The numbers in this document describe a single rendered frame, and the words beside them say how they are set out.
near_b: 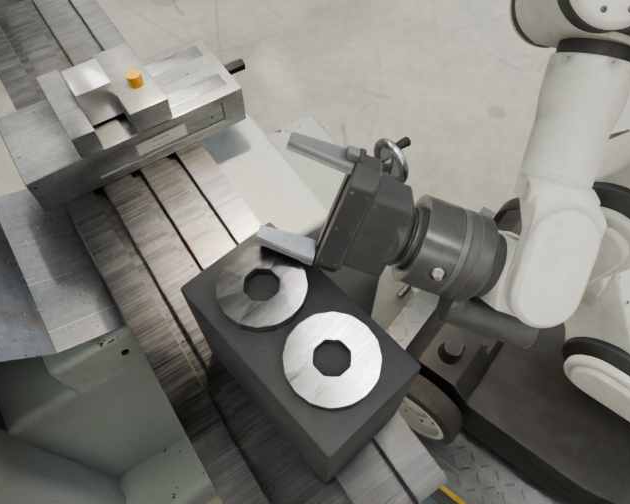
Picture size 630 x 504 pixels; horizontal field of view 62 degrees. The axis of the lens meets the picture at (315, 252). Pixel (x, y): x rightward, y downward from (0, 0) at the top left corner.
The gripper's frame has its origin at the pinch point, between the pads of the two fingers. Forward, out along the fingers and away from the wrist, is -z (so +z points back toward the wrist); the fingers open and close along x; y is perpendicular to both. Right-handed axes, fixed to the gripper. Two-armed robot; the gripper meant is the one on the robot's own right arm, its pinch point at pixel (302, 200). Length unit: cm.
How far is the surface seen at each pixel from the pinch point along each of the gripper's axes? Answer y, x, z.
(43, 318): -9.8, -39.0, -28.3
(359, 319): 4.8, -7.7, 9.0
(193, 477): -27, -101, 1
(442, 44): -211, -23, 49
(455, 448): -27, -62, 52
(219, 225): -23.2, -22.8, -8.7
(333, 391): 12.3, -10.0, 7.7
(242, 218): -23.3, -20.3, -5.7
